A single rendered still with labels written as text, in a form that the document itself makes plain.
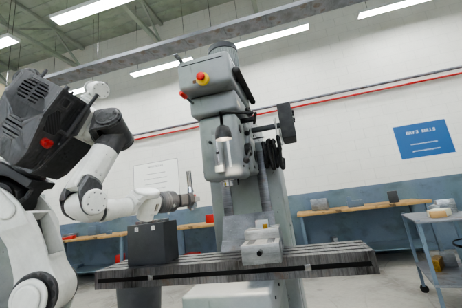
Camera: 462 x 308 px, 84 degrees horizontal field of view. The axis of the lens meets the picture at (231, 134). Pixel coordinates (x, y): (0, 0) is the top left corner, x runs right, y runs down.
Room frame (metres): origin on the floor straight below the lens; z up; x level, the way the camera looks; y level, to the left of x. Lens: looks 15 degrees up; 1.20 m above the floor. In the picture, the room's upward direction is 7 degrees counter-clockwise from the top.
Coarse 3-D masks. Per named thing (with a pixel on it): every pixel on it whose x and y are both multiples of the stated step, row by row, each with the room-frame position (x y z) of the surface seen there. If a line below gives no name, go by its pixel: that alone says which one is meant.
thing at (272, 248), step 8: (280, 232) 1.26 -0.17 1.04; (256, 240) 1.16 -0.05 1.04; (264, 240) 1.13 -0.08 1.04; (272, 240) 1.10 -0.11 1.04; (280, 240) 1.17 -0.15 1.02; (248, 248) 1.06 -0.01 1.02; (256, 248) 1.05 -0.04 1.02; (264, 248) 1.05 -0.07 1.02; (272, 248) 1.04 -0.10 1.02; (280, 248) 1.14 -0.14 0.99; (248, 256) 1.06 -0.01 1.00; (256, 256) 1.05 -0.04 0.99; (264, 256) 1.05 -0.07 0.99; (272, 256) 1.04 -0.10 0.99; (280, 256) 1.04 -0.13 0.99; (248, 264) 1.06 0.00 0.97; (256, 264) 1.05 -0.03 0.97
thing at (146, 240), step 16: (144, 224) 1.33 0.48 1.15; (160, 224) 1.30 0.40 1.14; (176, 224) 1.40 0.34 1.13; (128, 240) 1.36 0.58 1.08; (144, 240) 1.33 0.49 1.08; (160, 240) 1.30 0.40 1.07; (176, 240) 1.39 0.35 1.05; (128, 256) 1.36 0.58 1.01; (144, 256) 1.33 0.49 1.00; (160, 256) 1.30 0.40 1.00; (176, 256) 1.38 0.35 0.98
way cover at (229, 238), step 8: (232, 216) 1.66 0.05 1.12; (240, 216) 1.64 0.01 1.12; (248, 216) 1.63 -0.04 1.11; (256, 216) 1.62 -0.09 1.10; (264, 216) 1.60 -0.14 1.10; (272, 216) 1.59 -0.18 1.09; (224, 224) 1.65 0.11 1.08; (232, 224) 1.64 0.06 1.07; (240, 224) 1.62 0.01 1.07; (248, 224) 1.61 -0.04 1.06; (272, 224) 1.57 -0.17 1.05; (224, 232) 1.63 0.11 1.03; (232, 232) 1.61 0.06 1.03; (240, 232) 1.60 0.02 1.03; (224, 240) 1.61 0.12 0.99; (232, 240) 1.59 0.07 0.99; (240, 240) 1.58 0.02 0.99; (224, 248) 1.57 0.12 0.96; (232, 248) 1.55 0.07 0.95; (240, 248) 1.54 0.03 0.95
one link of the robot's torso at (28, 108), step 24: (24, 72) 0.77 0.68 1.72; (24, 96) 0.83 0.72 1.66; (48, 96) 0.75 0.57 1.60; (72, 96) 0.79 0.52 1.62; (96, 96) 0.83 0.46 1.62; (0, 120) 0.78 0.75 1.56; (24, 120) 0.76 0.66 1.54; (48, 120) 0.77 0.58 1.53; (72, 120) 0.85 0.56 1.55; (0, 144) 0.79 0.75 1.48; (24, 144) 0.77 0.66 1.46; (48, 144) 0.80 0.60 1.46; (72, 144) 0.88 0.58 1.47; (24, 168) 0.85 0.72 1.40; (48, 168) 0.88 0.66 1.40; (72, 168) 0.98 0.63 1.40
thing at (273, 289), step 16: (192, 288) 1.16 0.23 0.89; (208, 288) 1.13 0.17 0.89; (224, 288) 1.11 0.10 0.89; (240, 288) 1.08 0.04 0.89; (256, 288) 1.06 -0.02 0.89; (272, 288) 1.07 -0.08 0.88; (192, 304) 1.07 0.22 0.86; (208, 304) 1.05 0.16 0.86; (224, 304) 1.04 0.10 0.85; (240, 304) 1.03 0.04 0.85; (256, 304) 1.01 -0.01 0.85; (272, 304) 1.02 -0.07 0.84
